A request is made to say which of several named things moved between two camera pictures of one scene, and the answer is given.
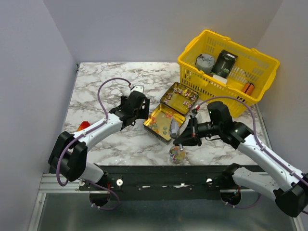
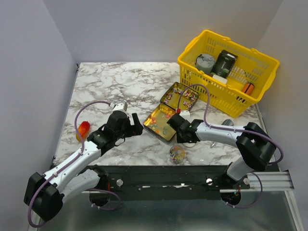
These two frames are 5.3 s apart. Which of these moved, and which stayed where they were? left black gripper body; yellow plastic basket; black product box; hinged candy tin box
Moved: left black gripper body
Stayed: yellow plastic basket; black product box; hinged candy tin box
